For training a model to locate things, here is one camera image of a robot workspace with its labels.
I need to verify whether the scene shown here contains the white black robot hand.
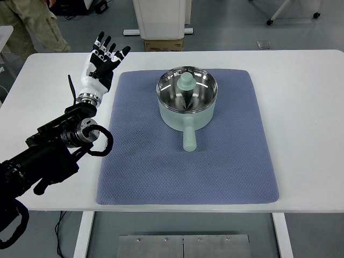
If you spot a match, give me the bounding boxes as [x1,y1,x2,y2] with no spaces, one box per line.
[80,31,132,96]

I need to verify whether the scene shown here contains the green pot with handle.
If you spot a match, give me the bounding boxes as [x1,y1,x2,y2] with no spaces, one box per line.
[156,66,218,153]

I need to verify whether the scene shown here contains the white stand base foot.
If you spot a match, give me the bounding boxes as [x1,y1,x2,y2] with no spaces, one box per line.
[123,26,194,37]

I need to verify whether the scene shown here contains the black floor device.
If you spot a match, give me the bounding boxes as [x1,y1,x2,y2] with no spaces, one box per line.
[91,0,109,15]

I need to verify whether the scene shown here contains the cardboard box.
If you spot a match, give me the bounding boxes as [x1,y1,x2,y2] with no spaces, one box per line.
[144,38,185,52]

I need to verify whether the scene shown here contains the glass lid with green knob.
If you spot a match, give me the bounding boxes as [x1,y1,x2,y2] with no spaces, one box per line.
[156,66,218,114]

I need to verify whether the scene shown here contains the white cabinet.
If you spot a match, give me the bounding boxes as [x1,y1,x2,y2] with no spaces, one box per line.
[132,0,193,40]

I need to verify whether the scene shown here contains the person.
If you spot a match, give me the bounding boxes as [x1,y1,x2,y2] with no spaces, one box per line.
[0,0,72,54]

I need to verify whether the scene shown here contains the blue textured mat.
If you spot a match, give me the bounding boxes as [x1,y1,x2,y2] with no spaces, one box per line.
[96,69,280,206]

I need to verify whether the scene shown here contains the white table leg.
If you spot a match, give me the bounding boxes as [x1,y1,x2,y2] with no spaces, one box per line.
[73,211,95,258]
[271,212,294,258]

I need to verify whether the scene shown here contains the grey metal plate with screws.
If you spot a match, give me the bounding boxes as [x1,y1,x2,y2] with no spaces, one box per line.
[117,234,252,258]

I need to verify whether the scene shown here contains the black floor cable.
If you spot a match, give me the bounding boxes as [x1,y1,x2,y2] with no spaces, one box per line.
[54,211,68,258]

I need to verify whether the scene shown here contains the white frame with casters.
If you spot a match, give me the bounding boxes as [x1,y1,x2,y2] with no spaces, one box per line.
[266,0,321,26]

